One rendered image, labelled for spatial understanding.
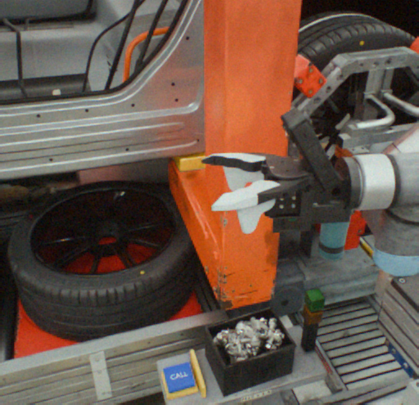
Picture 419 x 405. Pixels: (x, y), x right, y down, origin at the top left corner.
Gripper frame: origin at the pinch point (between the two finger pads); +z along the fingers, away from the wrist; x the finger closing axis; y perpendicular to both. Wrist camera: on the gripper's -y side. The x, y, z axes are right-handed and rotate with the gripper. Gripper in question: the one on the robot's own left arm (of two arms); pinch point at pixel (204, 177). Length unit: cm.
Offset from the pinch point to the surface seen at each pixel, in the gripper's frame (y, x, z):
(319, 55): 1, 85, -41
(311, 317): 59, 39, -30
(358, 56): 1, 82, -52
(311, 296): 53, 40, -29
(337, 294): 98, 96, -59
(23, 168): 34, 89, 51
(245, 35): -11.7, 41.5, -12.0
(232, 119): 6.1, 43.4, -9.5
